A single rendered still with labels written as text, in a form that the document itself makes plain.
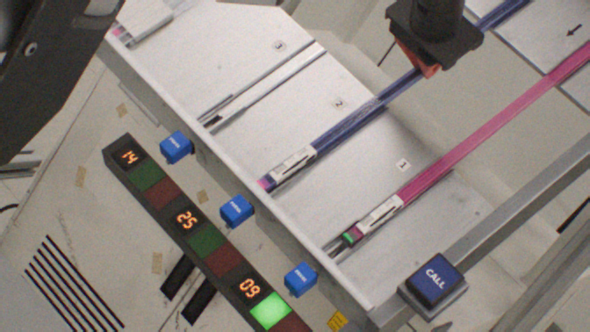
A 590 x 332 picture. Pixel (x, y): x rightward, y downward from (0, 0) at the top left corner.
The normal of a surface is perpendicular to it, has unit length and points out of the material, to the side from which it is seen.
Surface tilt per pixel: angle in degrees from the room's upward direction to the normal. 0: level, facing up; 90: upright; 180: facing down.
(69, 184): 90
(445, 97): 90
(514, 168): 90
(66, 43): 90
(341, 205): 44
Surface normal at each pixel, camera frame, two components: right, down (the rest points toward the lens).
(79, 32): 0.76, 0.63
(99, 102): -0.54, 0.07
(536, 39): 0.01, -0.49
